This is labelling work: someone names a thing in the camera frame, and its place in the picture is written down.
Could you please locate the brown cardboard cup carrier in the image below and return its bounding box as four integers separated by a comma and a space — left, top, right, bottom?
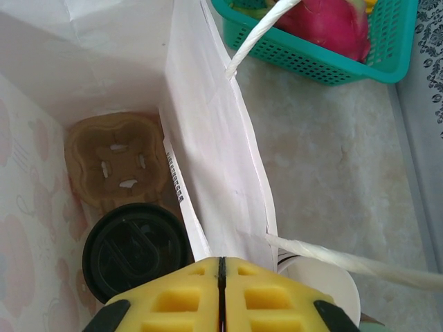
65, 112, 169, 215

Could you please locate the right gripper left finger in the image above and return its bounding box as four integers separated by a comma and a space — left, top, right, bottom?
82, 255, 222, 332

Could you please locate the white red-print paper bag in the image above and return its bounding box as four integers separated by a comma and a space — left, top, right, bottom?
0, 0, 443, 332

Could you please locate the green black-lid coffee cup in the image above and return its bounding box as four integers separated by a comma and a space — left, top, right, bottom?
82, 203, 190, 305

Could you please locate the teal plastic basket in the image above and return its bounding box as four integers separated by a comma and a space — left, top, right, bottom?
210, 0, 419, 86

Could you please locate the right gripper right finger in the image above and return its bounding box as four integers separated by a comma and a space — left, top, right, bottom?
219, 255, 361, 332

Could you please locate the pink dragon fruit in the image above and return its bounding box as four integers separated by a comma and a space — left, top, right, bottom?
276, 0, 371, 64

